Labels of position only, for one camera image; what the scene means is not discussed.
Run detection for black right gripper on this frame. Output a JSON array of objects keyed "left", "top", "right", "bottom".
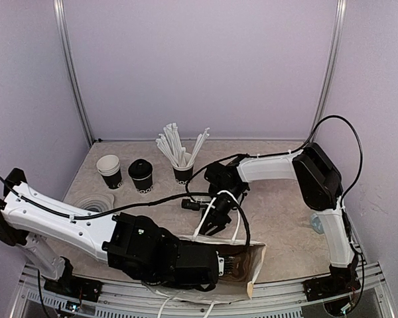
[{"left": 200, "top": 183, "right": 245, "bottom": 238}]

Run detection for brown paper takeout bag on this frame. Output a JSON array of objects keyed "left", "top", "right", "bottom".
[{"left": 143, "top": 228, "right": 267, "bottom": 307}]

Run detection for black plastic cup lid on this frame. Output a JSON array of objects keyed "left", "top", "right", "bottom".
[{"left": 127, "top": 158, "right": 153, "bottom": 180}]

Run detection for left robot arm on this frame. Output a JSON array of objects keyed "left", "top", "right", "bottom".
[{"left": 0, "top": 168, "right": 181, "bottom": 295}]

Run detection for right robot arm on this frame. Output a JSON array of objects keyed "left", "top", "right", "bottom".
[{"left": 204, "top": 142, "right": 358, "bottom": 294}]

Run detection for black cup holding straws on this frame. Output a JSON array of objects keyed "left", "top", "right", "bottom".
[{"left": 172, "top": 164, "right": 194, "bottom": 185}]

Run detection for light blue ceramic mug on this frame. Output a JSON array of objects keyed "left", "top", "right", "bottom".
[{"left": 310, "top": 213, "right": 324, "bottom": 235}]

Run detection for stack of paper cups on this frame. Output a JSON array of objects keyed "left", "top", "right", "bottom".
[{"left": 96, "top": 154, "right": 123, "bottom": 189}]

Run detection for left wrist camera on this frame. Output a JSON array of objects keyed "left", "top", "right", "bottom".
[{"left": 166, "top": 240, "right": 237, "bottom": 292}]

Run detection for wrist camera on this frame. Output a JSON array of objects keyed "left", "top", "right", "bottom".
[
  {"left": 181, "top": 162, "right": 239, "bottom": 211},
  {"left": 166, "top": 240, "right": 237, "bottom": 292}
]

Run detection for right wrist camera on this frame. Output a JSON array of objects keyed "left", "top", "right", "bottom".
[{"left": 181, "top": 162, "right": 239, "bottom": 211}]

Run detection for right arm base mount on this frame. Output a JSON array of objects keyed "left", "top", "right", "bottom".
[{"left": 302, "top": 256, "right": 361, "bottom": 301}]

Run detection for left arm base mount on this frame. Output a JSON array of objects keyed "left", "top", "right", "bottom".
[{"left": 44, "top": 257, "right": 103, "bottom": 303}]

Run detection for aluminium front rail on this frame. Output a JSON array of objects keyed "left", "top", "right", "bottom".
[{"left": 5, "top": 263, "right": 397, "bottom": 317}]

